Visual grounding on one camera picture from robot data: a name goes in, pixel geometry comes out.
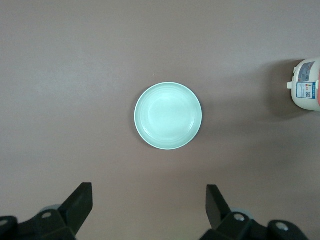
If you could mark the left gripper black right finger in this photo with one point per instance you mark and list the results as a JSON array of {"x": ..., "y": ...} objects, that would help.
[{"x": 220, "y": 212}]

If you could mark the brown table cover mat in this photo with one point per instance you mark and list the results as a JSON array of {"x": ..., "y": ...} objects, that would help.
[{"x": 75, "y": 75}]

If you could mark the pale green round plate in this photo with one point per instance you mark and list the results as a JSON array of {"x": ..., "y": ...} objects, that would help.
[{"x": 168, "y": 116}]

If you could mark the cream rice cooker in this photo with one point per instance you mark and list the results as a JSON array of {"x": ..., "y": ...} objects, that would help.
[{"x": 306, "y": 100}]

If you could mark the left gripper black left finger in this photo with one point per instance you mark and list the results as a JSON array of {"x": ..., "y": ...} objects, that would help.
[{"x": 75, "y": 207}]

